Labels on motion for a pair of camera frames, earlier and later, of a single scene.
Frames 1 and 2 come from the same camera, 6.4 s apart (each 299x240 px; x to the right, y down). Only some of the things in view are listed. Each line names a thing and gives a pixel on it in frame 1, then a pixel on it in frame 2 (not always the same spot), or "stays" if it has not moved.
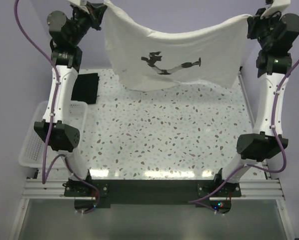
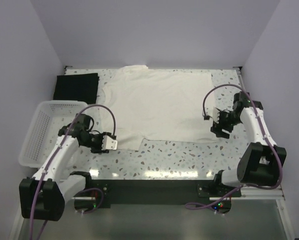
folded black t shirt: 85,88 stays
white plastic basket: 32,152 stays
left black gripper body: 81,21 to 95,140
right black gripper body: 261,28 to 227,120
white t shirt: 140,58 to 168,105
